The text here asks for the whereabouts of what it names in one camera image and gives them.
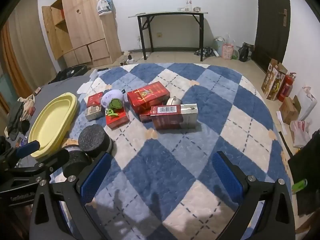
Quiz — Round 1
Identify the white purple plush toy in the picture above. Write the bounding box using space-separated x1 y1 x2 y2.
101 89 129 108

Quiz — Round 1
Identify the red cellophane-wrapped carton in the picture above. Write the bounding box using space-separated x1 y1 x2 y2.
139 104 164 123

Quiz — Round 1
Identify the brown cardboard box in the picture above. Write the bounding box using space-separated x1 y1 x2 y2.
279 95 302 125

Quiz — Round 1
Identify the red carton with gold print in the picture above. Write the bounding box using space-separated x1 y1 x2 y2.
127 81 171 114

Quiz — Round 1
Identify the red and silver carton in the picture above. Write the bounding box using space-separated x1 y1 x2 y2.
150 103 199 130

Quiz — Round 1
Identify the black case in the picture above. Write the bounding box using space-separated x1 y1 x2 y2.
48 64 88 84

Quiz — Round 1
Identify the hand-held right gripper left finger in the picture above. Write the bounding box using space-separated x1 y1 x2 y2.
29 152 113 240

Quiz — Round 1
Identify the white hanging plastic bag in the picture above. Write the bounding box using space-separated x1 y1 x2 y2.
97 0 112 17

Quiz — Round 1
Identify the white pale blue container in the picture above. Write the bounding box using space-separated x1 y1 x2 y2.
214 37 226 57

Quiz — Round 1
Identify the red fire extinguisher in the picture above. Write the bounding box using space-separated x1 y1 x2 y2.
277 72 297 103

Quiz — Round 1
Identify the green lighter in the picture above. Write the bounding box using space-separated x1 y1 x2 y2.
291 178 308 193

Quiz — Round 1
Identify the green plastic toy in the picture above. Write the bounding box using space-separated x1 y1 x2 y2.
105 99 125 117

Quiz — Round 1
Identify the small silver red box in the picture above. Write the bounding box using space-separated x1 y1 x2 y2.
85 105 103 121

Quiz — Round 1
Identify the wooden wardrobe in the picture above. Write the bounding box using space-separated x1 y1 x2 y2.
42 0 122 67

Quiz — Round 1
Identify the black folding table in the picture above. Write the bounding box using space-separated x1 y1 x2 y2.
128 11 209 62

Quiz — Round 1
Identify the dark green clothing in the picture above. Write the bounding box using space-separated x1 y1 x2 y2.
4 102 31 141

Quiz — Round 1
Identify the large black bag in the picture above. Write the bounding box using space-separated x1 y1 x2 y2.
287 128 320 216

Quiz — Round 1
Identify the orange curtain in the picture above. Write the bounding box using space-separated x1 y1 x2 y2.
0 21 28 103

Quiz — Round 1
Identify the beige cloth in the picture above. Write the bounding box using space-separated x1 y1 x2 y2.
17 94 37 120

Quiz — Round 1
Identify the blue checkered blanket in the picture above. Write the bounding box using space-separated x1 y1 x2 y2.
49 62 293 240

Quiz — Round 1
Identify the white paper strip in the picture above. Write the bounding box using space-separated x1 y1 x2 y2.
276 110 288 136

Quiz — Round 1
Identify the beige curtain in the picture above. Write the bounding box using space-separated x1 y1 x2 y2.
7 0 58 87

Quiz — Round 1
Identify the grey bed sheet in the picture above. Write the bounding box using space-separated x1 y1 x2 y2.
15 76 99 155

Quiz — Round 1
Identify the white red plastic bag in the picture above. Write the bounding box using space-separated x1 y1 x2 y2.
289 119 312 149

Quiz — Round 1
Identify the dark door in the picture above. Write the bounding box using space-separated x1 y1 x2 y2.
254 0 291 73

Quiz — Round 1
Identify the dark checkered cloth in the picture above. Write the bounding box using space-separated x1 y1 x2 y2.
194 46 213 57

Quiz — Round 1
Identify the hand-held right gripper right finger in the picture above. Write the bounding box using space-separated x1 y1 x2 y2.
212 151 297 240

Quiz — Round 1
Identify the yellow plastic basin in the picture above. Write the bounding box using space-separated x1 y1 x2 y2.
28 92 80 159

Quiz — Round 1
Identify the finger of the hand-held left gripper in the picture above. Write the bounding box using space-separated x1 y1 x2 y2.
5 149 70 181
0 141 41 172

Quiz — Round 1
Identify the pink bag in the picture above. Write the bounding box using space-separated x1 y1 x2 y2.
222 43 235 60

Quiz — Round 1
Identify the printed cardboard box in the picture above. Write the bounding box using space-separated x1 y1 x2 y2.
261 58 278 96
266 63 288 101

